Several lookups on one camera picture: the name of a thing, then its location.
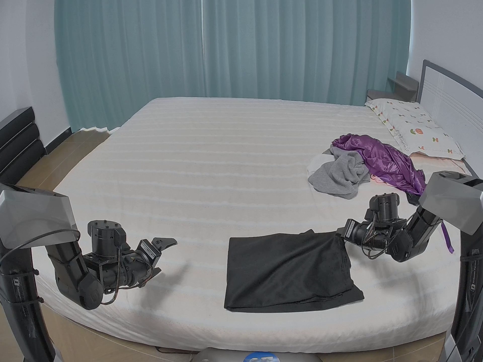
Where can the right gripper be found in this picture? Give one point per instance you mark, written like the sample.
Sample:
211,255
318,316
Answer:
364,235

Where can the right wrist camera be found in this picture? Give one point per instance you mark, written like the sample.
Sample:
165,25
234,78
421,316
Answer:
348,230

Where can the purple satin garment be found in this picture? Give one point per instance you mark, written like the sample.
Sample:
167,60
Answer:
388,160

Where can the pink garment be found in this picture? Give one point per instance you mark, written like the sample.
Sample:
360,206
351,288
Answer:
376,179

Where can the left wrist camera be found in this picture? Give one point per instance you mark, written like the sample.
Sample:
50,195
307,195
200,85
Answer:
148,252

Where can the bed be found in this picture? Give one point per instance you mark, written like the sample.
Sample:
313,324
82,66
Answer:
211,164

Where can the white garment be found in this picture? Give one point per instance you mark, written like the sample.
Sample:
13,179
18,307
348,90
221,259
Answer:
319,162

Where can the grey garment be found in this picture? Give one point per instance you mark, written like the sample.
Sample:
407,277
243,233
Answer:
339,175

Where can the grey bedside table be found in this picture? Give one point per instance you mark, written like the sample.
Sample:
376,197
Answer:
402,84

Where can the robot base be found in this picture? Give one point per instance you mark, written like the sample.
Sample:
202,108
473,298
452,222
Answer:
241,356

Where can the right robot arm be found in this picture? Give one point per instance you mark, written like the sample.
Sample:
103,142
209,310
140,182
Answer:
449,202

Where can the blue-green curtain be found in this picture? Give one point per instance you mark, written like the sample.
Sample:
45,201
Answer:
302,36
128,43

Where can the white printed pillow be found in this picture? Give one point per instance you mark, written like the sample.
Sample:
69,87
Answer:
415,126

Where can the black T-shirt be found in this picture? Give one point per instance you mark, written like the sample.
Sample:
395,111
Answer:
286,273

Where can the black chest of drawers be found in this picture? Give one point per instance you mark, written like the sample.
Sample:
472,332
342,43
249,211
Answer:
17,141

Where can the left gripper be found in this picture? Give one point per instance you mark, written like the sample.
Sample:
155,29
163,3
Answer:
132,270

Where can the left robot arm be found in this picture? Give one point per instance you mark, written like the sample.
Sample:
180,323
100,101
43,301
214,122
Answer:
56,262

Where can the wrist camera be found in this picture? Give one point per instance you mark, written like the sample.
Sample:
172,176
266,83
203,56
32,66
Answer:
148,252
348,230

